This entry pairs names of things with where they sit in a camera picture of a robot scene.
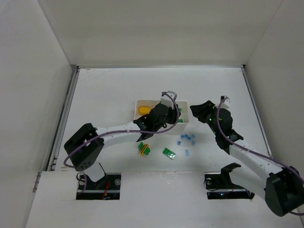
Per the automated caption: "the yellow striped lego brick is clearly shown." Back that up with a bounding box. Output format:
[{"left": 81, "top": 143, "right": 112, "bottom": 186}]
[{"left": 139, "top": 143, "right": 149, "bottom": 157}]

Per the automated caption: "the white three-compartment container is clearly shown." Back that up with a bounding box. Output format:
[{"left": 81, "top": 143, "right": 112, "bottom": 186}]
[{"left": 134, "top": 100, "right": 189, "bottom": 135}]

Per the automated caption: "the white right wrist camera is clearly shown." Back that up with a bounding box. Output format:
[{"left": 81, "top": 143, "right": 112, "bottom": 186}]
[{"left": 220, "top": 95, "right": 230, "bottom": 109}]

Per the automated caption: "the green lego plate piece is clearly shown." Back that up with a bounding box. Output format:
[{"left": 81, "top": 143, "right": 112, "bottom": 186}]
[{"left": 138, "top": 142, "right": 152, "bottom": 155}]

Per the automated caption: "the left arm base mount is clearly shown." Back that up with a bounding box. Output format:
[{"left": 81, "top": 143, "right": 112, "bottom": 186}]
[{"left": 76, "top": 163, "right": 122, "bottom": 200}]

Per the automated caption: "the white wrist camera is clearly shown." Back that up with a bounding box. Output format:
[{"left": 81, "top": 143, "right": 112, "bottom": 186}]
[
  {"left": 220, "top": 95, "right": 230, "bottom": 109},
  {"left": 160, "top": 91, "right": 177, "bottom": 109}
]

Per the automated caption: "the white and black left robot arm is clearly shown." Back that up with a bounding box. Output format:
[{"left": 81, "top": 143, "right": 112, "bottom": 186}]
[{"left": 63, "top": 103, "right": 180, "bottom": 183}]

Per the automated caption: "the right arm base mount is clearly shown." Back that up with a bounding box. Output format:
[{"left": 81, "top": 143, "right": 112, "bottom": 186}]
[{"left": 203, "top": 162, "right": 255, "bottom": 200}]

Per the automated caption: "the yellow oval butterfly lego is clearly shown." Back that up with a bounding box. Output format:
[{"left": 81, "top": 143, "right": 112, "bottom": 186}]
[{"left": 139, "top": 106, "right": 151, "bottom": 115}]

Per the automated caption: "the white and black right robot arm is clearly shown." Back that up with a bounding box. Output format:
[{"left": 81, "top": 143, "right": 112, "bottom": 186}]
[{"left": 190, "top": 96, "right": 304, "bottom": 217}]

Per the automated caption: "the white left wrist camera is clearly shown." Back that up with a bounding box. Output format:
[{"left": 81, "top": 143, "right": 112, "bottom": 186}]
[{"left": 160, "top": 91, "right": 177, "bottom": 109}]

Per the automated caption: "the green flat lego plate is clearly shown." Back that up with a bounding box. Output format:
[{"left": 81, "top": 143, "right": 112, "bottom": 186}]
[{"left": 162, "top": 148, "right": 176, "bottom": 160}]

